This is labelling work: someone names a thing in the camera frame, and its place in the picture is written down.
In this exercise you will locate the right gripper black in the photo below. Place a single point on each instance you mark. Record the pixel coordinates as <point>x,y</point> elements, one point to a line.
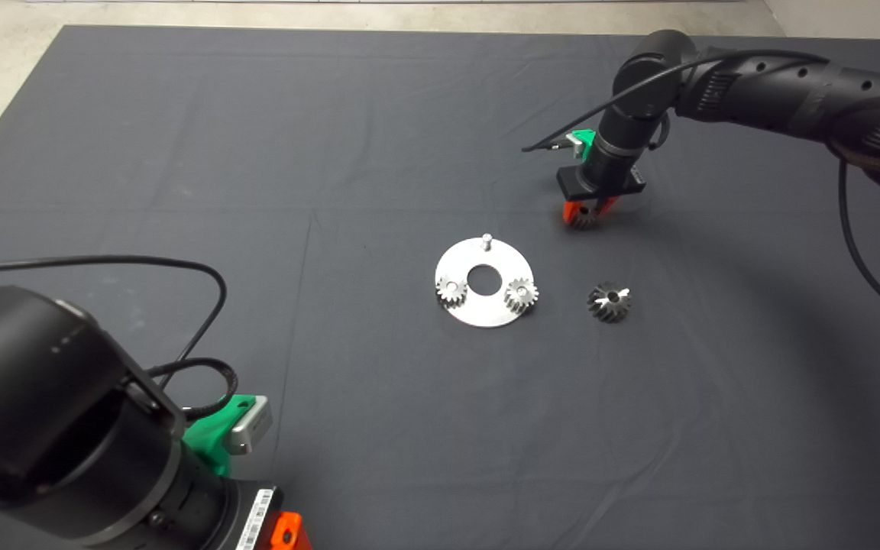
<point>600,186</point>

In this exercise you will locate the large steel bevel gear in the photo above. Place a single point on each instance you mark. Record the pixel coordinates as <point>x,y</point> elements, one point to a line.
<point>609,300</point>

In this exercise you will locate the green left camera mount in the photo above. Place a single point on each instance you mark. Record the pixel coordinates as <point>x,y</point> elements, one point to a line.
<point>207,443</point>

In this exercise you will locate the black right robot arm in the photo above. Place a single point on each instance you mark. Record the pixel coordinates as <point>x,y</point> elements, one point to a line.
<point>761,80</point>

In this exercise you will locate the small shiny steel gear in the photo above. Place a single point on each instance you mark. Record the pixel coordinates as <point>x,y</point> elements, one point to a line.
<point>522,294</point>
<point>451,290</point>

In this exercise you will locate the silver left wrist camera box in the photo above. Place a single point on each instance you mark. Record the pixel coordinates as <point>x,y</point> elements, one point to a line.
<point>251,428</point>

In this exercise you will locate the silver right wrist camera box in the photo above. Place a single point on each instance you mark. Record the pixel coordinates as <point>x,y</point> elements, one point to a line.
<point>574,146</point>

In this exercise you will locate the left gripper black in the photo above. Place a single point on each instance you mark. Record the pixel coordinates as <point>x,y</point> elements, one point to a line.
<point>245,519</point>

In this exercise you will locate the small dark steel gear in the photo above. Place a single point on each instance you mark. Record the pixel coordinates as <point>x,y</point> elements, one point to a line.
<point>585,221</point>

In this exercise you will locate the dark grey table cloth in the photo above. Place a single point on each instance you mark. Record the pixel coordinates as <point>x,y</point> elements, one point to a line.
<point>333,153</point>

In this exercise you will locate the round metal plate with hole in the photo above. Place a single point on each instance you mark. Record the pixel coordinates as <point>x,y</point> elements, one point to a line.
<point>478,309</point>

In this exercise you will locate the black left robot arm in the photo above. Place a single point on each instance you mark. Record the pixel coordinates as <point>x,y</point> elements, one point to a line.
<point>27,397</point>

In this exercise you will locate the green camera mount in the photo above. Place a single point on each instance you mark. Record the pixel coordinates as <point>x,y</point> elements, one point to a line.
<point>207,443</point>
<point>585,140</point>

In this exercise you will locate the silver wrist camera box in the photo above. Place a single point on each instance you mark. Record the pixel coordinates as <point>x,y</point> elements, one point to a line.
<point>574,146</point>
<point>251,428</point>

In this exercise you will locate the green right camera mount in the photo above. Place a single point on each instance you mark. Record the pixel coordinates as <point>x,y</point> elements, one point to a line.
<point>585,140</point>

